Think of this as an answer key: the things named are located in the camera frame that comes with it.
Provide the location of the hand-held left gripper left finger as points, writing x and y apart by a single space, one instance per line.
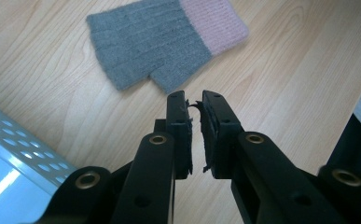
178 137

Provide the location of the pink cloth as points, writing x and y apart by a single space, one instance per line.
153 46

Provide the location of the light blue plastic basket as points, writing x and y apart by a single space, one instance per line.
13 177

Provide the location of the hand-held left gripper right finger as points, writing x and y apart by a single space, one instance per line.
218 140

